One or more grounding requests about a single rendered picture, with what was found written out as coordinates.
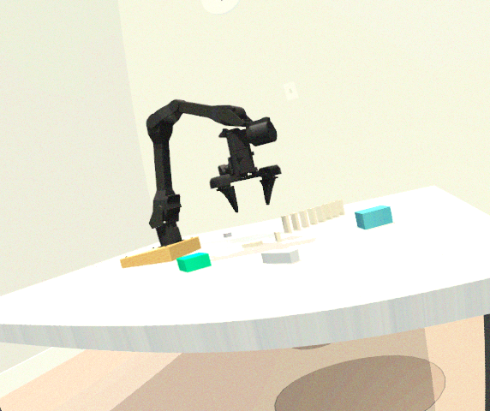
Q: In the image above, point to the beige domino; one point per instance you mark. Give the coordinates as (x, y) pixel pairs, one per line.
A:
(252, 244)
(341, 210)
(312, 216)
(304, 219)
(286, 223)
(327, 211)
(320, 214)
(294, 221)
(277, 236)
(334, 209)

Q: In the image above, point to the green block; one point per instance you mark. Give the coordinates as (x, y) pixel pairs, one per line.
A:
(193, 262)

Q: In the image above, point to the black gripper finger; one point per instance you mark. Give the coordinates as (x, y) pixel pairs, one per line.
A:
(230, 194)
(267, 185)

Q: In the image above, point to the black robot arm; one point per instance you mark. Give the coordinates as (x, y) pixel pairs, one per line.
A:
(166, 203)

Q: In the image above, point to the light blue rectangular block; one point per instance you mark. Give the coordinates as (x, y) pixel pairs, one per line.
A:
(373, 217)

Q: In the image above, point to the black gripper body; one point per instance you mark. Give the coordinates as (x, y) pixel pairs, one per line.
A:
(243, 163)

